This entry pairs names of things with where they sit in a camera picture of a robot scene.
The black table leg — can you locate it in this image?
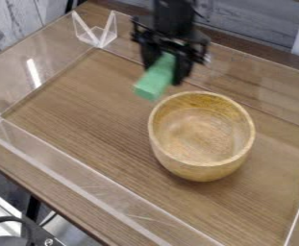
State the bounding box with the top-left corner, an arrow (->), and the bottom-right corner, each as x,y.
26,196 -> 42,221

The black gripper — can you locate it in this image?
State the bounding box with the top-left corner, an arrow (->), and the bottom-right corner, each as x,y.
131,15 -> 211,86

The wooden brown bowl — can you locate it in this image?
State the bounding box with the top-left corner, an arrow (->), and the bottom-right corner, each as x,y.
149,91 -> 255,182

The black cable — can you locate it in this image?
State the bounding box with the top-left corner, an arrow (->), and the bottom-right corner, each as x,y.
0,215 -> 34,246

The green rectangular block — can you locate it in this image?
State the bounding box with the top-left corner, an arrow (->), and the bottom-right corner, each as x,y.
134,53 -> 175,101

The clear acrylic barrier wall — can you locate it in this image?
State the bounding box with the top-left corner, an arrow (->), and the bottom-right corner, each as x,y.
0,4 -> 299,246

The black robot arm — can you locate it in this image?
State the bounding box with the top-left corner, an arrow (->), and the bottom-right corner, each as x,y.
131,0 -> 211,86

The clear acrylic corner bracket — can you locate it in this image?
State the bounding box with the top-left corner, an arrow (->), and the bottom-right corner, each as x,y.
72,11 -> 116,49

